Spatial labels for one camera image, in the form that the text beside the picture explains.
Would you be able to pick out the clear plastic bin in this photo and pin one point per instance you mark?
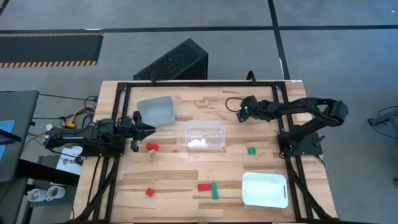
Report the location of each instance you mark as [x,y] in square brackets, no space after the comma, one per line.
[205,135]

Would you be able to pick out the dark grey desk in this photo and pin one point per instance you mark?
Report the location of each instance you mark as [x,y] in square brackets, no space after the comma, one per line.
[18,105]

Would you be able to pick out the black hazard striped floor mat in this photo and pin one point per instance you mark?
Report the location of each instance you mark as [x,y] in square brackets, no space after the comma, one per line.
[46,48]

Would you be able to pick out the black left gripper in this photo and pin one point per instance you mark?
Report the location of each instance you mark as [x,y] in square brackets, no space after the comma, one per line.
[127,129]

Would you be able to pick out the grey plastic bin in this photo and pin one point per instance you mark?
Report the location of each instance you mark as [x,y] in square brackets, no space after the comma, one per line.
[155,112]

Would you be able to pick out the red rectangular block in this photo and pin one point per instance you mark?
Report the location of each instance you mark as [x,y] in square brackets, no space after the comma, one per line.
[204,187]
[152,146]

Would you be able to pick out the white plastic bin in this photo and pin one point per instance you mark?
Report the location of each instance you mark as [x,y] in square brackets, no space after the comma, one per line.
[264,189]

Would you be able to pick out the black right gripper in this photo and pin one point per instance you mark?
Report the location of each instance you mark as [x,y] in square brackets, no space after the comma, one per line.
[250,104]

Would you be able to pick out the black perforated computer case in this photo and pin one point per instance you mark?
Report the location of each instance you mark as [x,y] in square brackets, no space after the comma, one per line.
[174,63]

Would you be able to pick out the black side table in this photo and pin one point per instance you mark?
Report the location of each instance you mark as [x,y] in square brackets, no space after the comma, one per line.
[31,169]

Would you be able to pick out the white mug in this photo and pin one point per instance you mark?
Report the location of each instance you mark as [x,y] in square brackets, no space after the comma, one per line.
[56,193]
[36,195]

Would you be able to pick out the white printed paper sheet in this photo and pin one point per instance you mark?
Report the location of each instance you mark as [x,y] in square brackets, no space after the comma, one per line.
[70,161]

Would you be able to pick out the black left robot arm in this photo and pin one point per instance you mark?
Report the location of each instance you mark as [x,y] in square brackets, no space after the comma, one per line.
[77,137]

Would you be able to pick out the black aluminium rig frame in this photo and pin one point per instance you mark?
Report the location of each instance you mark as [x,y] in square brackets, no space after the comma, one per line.
[202,84]

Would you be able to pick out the small green block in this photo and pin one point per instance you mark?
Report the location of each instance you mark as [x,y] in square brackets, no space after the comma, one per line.
[251,151]

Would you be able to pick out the small red cube block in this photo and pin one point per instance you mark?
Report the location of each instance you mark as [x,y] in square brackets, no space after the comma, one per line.
[150,192]

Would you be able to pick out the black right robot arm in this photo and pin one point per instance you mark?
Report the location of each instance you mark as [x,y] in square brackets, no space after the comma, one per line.
[311,104]

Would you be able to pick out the wooden arch block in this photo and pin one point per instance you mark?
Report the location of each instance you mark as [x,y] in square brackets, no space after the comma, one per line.
[202,104]

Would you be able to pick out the long teal green block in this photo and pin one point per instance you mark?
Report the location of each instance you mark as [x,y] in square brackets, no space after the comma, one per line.
[214,190]

